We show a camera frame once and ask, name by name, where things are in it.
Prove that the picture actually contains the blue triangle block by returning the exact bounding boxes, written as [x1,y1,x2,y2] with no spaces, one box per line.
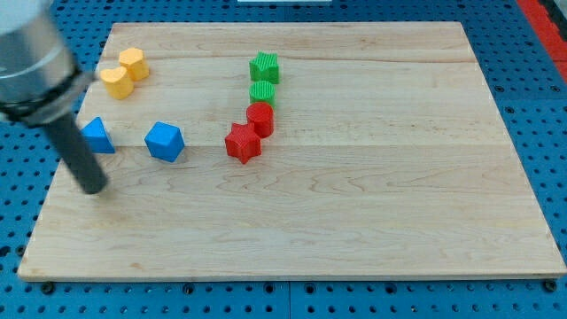
[82,117,115,154]

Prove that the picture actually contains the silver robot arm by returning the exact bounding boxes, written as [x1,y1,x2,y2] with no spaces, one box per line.
[1,0,94,127]

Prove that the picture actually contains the wooden board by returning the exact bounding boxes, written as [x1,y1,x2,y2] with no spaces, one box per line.
[18,21,566,282]

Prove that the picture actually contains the red star block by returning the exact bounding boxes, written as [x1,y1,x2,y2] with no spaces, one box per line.
[225,123,261,164]

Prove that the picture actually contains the red cylinder block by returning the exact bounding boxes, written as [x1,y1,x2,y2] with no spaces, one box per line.
[246,102,274,138]

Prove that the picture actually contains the green cylinder block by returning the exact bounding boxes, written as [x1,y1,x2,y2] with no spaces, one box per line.
[248,81,276,107]

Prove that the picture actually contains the green star block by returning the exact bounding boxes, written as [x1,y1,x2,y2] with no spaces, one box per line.
[249,51,280,84]

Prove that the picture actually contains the blue cube block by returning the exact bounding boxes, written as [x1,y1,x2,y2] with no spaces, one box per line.
[144,121,184,162]

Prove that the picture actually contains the yellow hexagon block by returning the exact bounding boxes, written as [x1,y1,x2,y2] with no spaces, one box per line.
[119,47,150,82]

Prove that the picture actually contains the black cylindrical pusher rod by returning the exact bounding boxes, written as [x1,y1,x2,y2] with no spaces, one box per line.
[43,113,108,195]

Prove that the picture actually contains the red strip at corner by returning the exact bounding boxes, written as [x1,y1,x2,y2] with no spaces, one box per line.
[517,0,566,81]

